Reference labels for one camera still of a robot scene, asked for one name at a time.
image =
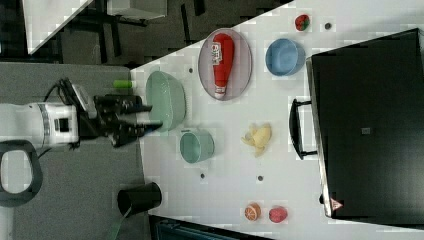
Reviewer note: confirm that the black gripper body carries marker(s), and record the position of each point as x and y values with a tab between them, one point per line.
107	122

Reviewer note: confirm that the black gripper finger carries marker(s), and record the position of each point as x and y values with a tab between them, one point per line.
139	130
137	109

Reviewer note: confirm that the yellow peeled banana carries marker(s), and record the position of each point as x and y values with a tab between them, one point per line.
258	137

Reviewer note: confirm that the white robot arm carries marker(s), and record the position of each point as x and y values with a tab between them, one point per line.
28	130

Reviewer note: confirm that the green mug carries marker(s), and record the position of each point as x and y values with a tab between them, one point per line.
196	145

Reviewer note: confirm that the green colander basket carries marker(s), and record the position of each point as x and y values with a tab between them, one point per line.
167	97

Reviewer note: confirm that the green cylinder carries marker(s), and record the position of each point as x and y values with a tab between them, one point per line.
124	84

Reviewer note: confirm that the red ketchup bottle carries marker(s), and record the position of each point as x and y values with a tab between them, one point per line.
222	49

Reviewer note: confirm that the grey round plate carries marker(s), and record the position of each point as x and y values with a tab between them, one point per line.
241	69

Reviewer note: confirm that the white side table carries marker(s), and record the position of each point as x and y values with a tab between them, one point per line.
44	18

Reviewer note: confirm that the orange slice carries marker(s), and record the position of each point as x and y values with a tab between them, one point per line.
252	212

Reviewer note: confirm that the blue bowl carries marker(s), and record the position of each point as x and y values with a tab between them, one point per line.
284	57

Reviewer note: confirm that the red apple toy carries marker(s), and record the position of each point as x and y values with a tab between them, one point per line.
278	214

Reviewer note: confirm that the red strawberry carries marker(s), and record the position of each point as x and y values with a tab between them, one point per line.
302	22

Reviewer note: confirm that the black toaster oven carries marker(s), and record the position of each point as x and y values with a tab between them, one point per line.
367	102

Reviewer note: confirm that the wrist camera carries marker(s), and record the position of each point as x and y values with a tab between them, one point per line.
83	99

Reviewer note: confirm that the black cylinder post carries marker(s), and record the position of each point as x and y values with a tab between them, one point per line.
139	199

